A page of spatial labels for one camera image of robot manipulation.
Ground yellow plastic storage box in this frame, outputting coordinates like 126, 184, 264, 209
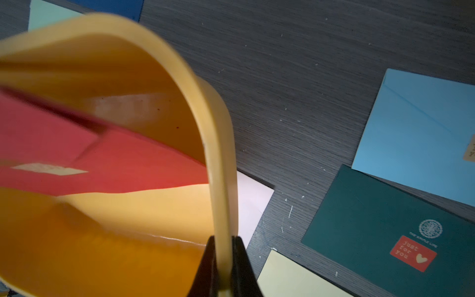
1, 13, 238, 297

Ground pink envelope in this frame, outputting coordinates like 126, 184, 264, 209
237, 172, 274, 249

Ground dark green envelope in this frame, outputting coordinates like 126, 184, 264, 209
302, 165, 475, 297

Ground light blue envelope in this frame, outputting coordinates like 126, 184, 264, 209
352, 69, 475, 205

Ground red envelope with gold seal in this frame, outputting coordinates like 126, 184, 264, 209
1, 88, 208, 196

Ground dark blue envelope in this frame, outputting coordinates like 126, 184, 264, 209
71, 0, 144, 22

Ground light green envelope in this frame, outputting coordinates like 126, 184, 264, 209
28, 0, 82, 31

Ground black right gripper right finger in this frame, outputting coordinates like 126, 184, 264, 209
231, 236, 263, 297

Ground cream yellow envelope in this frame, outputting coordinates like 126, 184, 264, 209
257, 249, 351, 297

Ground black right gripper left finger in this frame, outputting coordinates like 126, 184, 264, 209
188, 236, 219, 297

